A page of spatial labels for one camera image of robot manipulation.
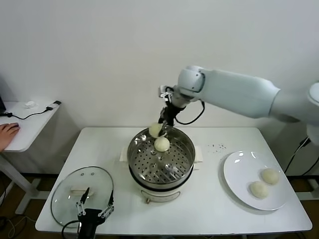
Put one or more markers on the small white crumpled object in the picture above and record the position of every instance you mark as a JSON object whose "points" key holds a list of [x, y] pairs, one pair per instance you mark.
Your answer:
{"points": [[30, 104]]}

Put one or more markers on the white electric cooker pot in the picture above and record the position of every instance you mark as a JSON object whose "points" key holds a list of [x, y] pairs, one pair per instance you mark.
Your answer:
{"points": [[159, 194]]}

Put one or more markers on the perforated steel steamer basket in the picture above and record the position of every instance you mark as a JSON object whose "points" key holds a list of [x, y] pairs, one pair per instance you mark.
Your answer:
{"points": [[174, 169]]}

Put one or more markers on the dark laptop screen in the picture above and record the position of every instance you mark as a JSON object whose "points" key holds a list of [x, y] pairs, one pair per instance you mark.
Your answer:
{"points": [[2, 99]]}

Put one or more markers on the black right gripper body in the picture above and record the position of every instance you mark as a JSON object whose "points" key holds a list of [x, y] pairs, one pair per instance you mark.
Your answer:
{"points": [[172, 112]]}

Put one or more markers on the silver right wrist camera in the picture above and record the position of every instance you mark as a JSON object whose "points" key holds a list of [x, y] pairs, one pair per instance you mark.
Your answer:
{"points": [[164, 92]]}

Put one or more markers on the round glass pot lid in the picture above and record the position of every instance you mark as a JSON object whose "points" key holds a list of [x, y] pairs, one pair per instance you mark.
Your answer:
{"points": [[64, 184]]}

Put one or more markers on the white side table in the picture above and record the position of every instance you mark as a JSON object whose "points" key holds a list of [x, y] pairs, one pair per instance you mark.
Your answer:
{"points": [[32, 124]]}

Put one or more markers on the large white plate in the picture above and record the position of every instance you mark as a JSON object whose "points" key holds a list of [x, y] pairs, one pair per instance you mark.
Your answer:
{"points": [[239, 174]]}

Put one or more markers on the person's bare hand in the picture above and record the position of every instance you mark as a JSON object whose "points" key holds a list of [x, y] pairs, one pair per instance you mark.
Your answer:
{"points": [[7, 135]]}

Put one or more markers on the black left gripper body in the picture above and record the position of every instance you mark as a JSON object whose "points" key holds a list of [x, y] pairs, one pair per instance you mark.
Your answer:
{"points": [[88, 221]]}

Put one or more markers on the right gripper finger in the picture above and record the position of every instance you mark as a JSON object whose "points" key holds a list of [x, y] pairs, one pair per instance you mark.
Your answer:
{"points": [[161, 119], [167, 129]]}

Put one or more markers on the white steamed baozi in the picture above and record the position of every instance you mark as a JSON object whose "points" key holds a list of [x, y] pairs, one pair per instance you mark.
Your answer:
{"points": [[162, 145], [259, 189], [155, 130], [270, 176]]}

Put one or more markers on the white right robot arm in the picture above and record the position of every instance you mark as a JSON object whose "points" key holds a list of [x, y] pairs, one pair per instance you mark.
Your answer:
{"points": [[236, 92]]}

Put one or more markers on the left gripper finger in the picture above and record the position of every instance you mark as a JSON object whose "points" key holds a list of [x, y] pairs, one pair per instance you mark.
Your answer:
{"points": [[85, 195], [111, 199]]}

